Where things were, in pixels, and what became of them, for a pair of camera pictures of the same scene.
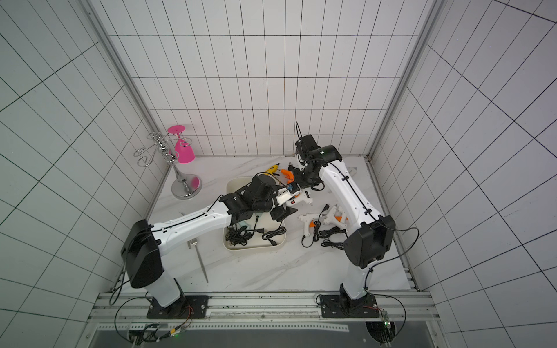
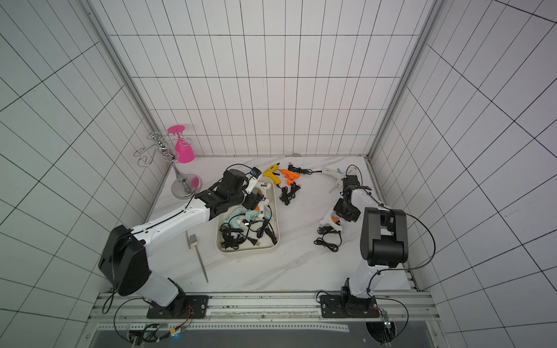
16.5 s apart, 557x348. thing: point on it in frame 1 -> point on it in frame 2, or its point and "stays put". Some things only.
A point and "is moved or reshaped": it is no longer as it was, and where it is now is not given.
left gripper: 281,214 -> 253,201
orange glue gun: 289,175 stays put
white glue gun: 309,220 is moved or reshaped
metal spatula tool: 194,242 stays put
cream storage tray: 258,232 stays put
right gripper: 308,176 -> 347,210
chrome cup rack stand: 184,186 stays put
